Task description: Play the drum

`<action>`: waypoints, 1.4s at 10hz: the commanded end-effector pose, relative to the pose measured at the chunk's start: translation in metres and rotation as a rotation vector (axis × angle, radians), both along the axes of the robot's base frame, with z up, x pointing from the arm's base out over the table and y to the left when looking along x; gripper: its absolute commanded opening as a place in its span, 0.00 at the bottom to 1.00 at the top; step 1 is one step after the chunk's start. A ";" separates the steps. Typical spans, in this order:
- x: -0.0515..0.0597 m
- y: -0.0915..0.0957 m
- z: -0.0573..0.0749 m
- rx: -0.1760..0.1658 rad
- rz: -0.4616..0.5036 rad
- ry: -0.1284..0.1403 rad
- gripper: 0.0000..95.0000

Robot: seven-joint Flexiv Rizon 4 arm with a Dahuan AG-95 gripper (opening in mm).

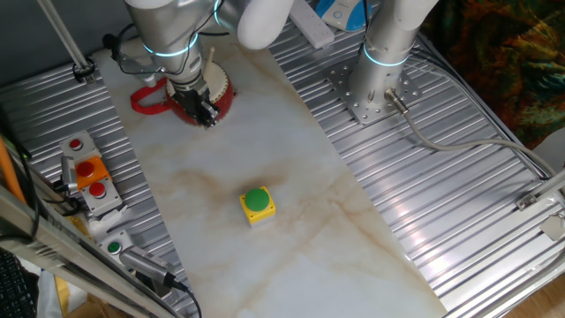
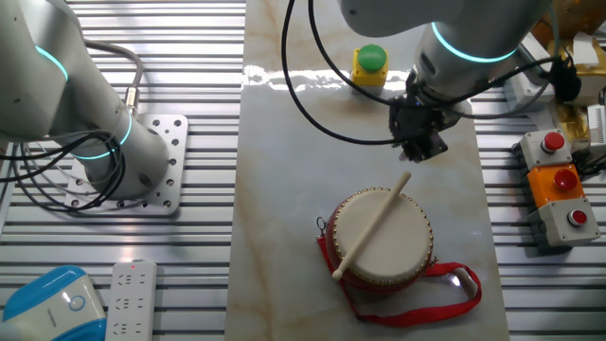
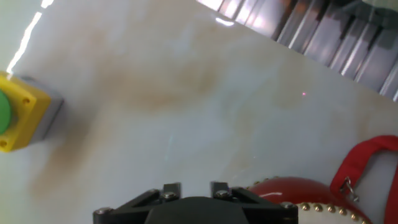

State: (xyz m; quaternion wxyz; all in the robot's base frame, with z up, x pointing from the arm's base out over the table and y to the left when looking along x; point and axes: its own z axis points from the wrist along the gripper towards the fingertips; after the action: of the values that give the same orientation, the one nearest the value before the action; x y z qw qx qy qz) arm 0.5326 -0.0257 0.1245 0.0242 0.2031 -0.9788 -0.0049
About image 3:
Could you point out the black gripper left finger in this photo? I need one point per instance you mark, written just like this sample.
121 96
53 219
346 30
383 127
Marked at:
130 208

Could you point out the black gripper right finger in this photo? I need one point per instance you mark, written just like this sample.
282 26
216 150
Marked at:
264 208

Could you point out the red drum white skin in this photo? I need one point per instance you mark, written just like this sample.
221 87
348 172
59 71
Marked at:
295 189

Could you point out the yellow box green button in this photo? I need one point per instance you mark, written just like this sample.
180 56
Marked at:
25 124

